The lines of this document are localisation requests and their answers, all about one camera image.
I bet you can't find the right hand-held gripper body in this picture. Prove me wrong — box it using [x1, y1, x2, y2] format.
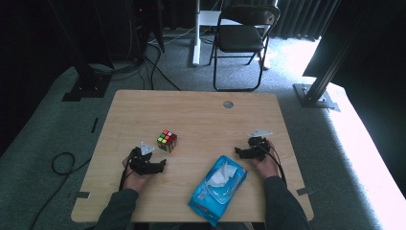
[247, 128, 274, 162]

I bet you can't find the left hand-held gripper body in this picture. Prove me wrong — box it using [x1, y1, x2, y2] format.
[128, 141, 160, 176]

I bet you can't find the multicoloured puzzle cube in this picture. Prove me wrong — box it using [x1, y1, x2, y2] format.
[156, 128, 178, 153]

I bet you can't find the white wet wipe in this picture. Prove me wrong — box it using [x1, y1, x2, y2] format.
[205, 161, 238, 188]

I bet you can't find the blue wet wipes packet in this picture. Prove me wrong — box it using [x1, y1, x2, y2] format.
[188, 154, 249, 228]

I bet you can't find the person's left hand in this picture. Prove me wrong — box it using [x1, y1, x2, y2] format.
[122, 156, 153, 194]

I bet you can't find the person's right hand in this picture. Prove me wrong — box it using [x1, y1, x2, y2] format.
[253, 140, 281, 180]

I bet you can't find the black metal stand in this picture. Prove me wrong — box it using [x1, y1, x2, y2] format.
[292, 0, 374, 113]
[47, 0, 113, 103]

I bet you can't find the black folding chair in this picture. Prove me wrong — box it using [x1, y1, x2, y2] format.
[209, 3, 282, 93]

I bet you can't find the white desk leg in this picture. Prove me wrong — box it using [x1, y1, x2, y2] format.
[192, 0, 221, 67]

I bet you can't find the dark curtain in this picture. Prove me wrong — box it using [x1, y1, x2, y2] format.
[274, 0, 340, 41]

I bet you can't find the left hand-held gripper cable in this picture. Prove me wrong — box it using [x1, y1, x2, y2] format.
[118, 154, 132, 192]

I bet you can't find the hand-held gripper cable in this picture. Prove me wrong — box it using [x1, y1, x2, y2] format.
[118, 154, 132, 192]
[255, 140, 287, 188]

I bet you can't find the right hand-held gripper cable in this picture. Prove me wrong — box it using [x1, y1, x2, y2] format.
[255, 140, 287, 188]

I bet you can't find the black floor cable loop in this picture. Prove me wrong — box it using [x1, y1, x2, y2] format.
[30, 151, 94, 230]

